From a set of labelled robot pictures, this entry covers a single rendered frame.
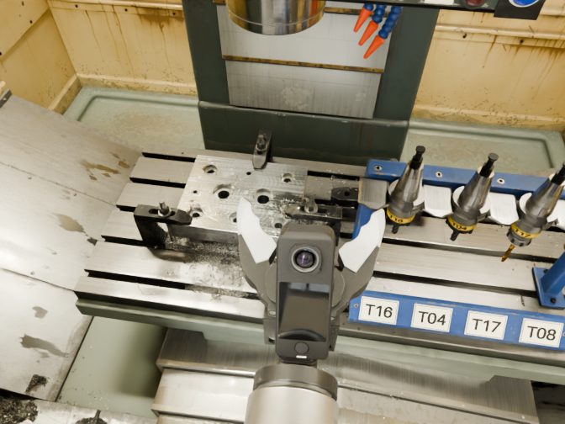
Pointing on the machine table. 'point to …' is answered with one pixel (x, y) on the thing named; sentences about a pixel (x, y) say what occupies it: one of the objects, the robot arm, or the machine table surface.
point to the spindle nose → (275, 15)
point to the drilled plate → (214, 232)
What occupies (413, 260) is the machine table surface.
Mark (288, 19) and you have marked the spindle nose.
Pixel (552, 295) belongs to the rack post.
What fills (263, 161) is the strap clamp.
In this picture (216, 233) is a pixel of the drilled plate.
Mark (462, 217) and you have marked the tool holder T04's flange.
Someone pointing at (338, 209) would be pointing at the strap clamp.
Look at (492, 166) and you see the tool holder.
